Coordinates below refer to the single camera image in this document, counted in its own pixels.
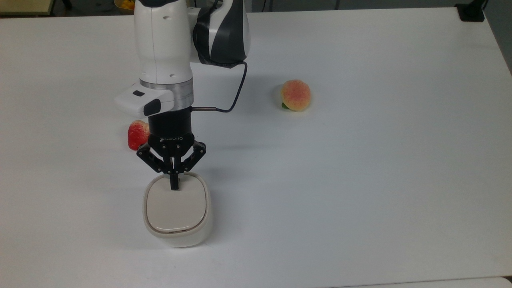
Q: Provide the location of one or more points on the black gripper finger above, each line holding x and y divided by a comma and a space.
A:
150, 156
196, 154

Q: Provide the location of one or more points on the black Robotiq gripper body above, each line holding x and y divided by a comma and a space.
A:
171, 132

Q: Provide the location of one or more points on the cream garbage bin with lid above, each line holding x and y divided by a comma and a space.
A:
176, 208

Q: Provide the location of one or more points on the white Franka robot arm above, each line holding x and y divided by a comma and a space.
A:
164, 40

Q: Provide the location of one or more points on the red toy strawberry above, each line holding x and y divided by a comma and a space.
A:
137, 136

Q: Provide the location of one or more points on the orange yellow toy peach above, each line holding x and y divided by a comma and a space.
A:
296, 95

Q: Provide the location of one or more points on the bowl with yellow fruit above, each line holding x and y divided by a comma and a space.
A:
127, 4

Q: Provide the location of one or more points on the wooden side table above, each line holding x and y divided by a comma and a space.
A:
24, 6

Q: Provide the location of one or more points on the black camera stand clamp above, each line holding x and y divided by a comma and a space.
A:
472, 12

